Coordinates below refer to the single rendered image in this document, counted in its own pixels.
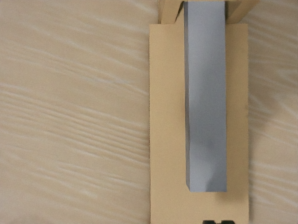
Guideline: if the grey square stick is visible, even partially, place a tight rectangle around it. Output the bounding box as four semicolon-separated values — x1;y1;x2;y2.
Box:
184;1;227;193

